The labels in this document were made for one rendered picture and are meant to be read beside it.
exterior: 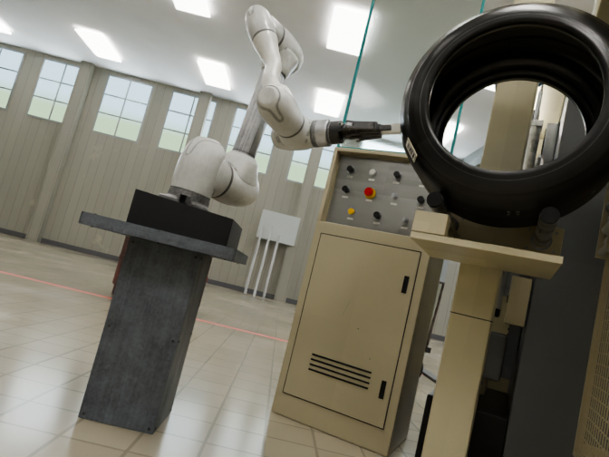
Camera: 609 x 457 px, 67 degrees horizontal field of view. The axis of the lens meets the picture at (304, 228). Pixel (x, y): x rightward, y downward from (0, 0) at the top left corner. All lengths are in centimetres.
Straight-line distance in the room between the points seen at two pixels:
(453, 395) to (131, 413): 104
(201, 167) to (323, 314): 87
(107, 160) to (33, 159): 188
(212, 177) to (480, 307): 103
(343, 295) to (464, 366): 68
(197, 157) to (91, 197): 1133
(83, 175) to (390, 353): 1174
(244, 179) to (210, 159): 19
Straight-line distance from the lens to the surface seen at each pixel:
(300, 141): 153
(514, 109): 177
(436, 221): 128
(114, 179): 1287
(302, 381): 215
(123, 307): 167
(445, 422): 164
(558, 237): 161
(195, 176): 169
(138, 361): 167
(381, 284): 203
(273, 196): 1204
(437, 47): 144
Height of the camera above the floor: 60
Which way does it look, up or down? 7 degrees up
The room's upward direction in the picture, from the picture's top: 14 degrees clockwise
